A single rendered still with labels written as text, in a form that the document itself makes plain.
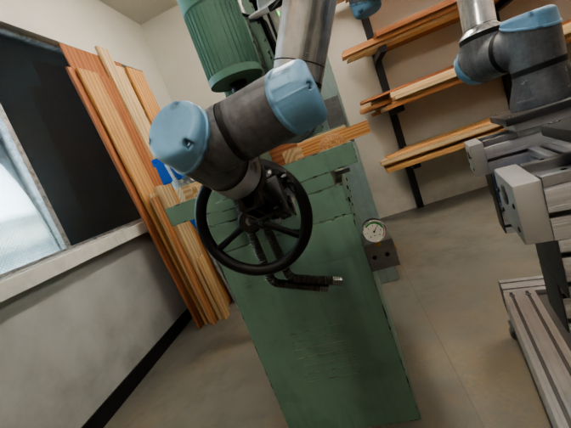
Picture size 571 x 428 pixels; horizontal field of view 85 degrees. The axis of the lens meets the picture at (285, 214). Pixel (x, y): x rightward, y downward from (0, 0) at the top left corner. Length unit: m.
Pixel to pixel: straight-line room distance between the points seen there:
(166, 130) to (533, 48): 0.90
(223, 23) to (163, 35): 2.84
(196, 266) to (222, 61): 1.57
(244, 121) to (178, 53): 3.45
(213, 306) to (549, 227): 2.12
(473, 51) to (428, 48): 2.36
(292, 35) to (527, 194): 0.38
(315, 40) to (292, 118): 0.17
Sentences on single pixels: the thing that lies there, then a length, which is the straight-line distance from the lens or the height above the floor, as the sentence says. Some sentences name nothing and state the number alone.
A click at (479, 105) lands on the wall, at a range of 3.56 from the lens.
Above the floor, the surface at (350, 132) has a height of 0.92.
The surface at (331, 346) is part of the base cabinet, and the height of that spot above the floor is 0.32.
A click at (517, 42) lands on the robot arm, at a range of 1.06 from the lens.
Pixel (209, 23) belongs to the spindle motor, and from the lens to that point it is 1.08.
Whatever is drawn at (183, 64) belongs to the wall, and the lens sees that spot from 3.74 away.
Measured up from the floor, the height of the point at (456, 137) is 0.59.
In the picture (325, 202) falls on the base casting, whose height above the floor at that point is 0.76.
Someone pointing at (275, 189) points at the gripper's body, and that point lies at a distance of 0.52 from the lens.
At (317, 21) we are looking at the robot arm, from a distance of 0.49.
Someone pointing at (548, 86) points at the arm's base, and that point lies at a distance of 1.04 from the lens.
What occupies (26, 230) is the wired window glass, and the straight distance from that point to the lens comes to 2.04.
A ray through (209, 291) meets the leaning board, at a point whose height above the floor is 0.23.
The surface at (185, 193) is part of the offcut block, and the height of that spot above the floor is 0.92.
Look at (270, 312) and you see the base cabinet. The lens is 1.05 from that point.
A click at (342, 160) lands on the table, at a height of 0.86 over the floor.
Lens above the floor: 0.91
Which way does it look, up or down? 9 degrees down
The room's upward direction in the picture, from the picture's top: 20 degrees counter-clockwise
